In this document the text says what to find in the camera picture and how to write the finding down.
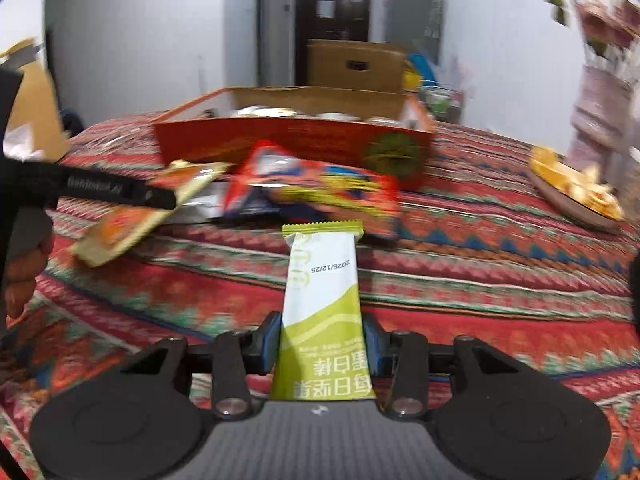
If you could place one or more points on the grey refrigerator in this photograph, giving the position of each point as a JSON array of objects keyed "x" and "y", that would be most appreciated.
[{"x": 415, "y": 15}]

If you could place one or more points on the orange cream snack packet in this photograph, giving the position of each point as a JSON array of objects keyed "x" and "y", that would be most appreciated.
[{"x": 125, "y": 220}]

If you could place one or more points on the red cardboard box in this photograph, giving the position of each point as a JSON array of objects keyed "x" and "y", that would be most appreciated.
[{"x": 300, "y": 135}]

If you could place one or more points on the brown plate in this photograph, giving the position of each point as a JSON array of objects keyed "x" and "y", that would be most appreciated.
[{"x": 565, "y": 200}]

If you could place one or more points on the dark wooden door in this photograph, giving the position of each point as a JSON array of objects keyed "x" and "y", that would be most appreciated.
[{"x": 332, "y": 25}]

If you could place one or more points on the small pale snack packet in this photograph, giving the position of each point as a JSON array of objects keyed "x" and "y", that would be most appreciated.
[
  {"x": 340, "y": 116},
  {"x": 262, "y": 111}
]

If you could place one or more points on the patterned red tablecloth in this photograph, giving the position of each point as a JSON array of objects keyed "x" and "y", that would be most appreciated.
[{"x": 475, "y": 285}]

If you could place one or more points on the dried pink roses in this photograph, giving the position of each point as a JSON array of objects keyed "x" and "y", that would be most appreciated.
[{"x": 595, "y": 15}]

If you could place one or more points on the person's left hand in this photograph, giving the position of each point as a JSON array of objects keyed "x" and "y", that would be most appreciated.
[{"x": 25, "y": 272}]

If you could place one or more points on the pink ribbed vase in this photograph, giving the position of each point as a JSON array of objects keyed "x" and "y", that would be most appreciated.
[{"x": 605, "y": 105}]

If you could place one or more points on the pile of orange peels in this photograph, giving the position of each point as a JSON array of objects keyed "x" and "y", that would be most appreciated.
[{"x": 575, "y": 180}]

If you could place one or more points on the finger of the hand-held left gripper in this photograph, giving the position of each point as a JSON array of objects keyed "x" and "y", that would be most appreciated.
[{"x": 115, "y": 187}]

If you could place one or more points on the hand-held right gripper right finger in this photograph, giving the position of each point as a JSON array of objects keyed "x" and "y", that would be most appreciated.
[{"x": 375, "y": 347}]

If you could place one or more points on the large red snack packet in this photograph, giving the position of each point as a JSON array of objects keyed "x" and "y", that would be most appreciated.
[{"x": 310, "y": 187}]

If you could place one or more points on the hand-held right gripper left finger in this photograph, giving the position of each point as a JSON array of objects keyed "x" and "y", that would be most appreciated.
[{"x": 267, "y": 345}]

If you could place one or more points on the silver snack packet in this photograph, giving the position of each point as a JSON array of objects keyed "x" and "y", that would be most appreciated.
[{"x": 200, "y": 205}]

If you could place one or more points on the green white snack bar packet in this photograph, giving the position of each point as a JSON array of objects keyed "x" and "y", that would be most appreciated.
[{"x": 320, "y": 310}]

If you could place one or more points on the brown cardboard box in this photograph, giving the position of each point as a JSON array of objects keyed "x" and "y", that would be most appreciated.
[{"x": 355, "y": 67}]

